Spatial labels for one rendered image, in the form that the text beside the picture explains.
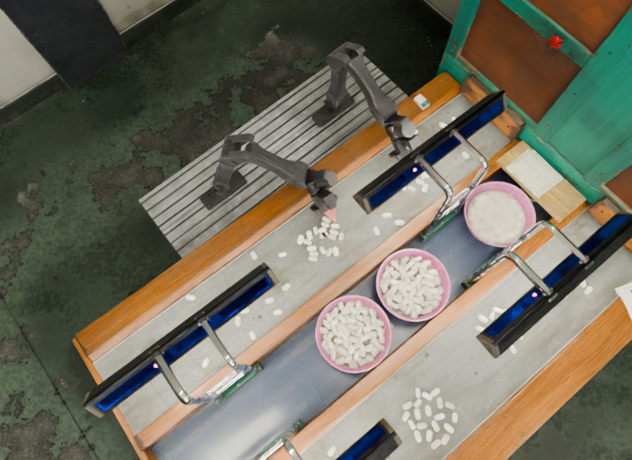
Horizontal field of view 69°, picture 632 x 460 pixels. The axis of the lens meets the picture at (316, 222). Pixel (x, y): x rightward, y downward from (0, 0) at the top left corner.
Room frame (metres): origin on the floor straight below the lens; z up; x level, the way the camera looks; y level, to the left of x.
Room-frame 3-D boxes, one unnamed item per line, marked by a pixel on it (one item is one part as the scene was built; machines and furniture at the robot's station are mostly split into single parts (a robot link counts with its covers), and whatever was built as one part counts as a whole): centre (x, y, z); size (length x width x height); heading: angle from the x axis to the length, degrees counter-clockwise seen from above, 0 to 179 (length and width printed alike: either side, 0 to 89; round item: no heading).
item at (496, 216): (0.57, -0.70, 0.71); 0.22 x 0.22 x 0.06
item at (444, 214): (0.64, -0.44, 0.90); 0.20 x 0.19 x 0.45; 124
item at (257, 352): (0.37, -0.11, 0.71); 1.81 x 0.05 x 0.11; 124
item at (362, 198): (0.71, -0.40, 1.08); 0.62 x 0.08 x 0.07; 124
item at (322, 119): (1.15, -0.12, 0.71); 0.20 x 0.07 x 0.08; 126
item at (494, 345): (0.24, -0.71, 1.08); 0.62 x 0.08 x 0.07; 124
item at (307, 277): (0.52, -0.01, 0.73); 1.81 x 0.30 x 0.02; 124
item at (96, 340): (0.69, 0.11, 0.67); 1.81 x 0.12 x 0.19; 124
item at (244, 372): (0.10, 0.36, 0.90); 0.20 x 0.19 x 0.45; 124
